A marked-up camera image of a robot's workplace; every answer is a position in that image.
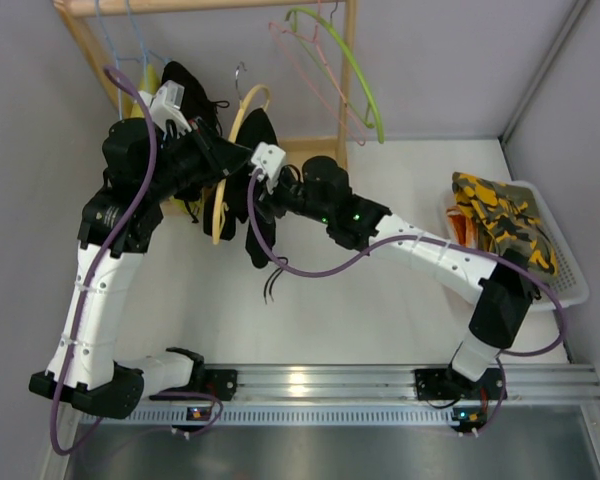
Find slotted grey cable duct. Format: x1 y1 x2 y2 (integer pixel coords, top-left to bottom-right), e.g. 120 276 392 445
129 402 486 427

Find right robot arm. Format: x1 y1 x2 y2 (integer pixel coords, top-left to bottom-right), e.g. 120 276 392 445
248 147 541 400

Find blue wire hanger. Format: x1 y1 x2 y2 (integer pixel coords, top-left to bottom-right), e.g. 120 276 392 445
94 0 156 121

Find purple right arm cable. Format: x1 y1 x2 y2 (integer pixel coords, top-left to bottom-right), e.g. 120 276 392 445
247 167 566 436

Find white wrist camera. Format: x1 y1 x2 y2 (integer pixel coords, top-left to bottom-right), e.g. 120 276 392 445
149 80 191 133
250 142 287 194

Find green plastic hanger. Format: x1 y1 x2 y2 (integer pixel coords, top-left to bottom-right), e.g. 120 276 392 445
270 1 385 146

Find wooden clothes rack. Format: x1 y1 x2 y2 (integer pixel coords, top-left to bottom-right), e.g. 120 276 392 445
53 0 359 217

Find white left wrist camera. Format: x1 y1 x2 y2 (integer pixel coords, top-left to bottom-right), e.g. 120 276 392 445
149 80 191 133

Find white plastic basket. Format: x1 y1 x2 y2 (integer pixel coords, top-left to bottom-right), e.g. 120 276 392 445
438 173 590 308

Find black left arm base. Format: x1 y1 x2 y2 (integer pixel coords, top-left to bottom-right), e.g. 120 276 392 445
194 368 238 402

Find orange white garment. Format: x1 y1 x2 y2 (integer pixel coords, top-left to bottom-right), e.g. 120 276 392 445
445 205 480 248

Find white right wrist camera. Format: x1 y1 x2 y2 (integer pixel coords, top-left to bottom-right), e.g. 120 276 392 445
250 142 287 194

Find grey wall corner profile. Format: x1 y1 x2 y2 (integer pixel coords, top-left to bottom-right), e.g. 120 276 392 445
497 0 599 146

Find camouflage yellow garment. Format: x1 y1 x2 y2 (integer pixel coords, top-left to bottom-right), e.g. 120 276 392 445
452 172 559 282

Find yellow green garment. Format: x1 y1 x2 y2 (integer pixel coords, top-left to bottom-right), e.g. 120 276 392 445
128 65 192 138

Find cream yellow hanger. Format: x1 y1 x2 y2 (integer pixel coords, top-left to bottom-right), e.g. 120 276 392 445
211 61 272 246

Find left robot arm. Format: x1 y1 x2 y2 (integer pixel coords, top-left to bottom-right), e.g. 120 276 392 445
29 118 253 419

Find pink wire hanger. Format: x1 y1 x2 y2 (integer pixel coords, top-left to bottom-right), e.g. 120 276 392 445
268 19 341 130

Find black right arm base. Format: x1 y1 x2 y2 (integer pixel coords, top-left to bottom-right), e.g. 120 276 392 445
414 367 504 401

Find black trousers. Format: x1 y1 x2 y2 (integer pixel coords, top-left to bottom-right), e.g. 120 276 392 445
202 108 289 305

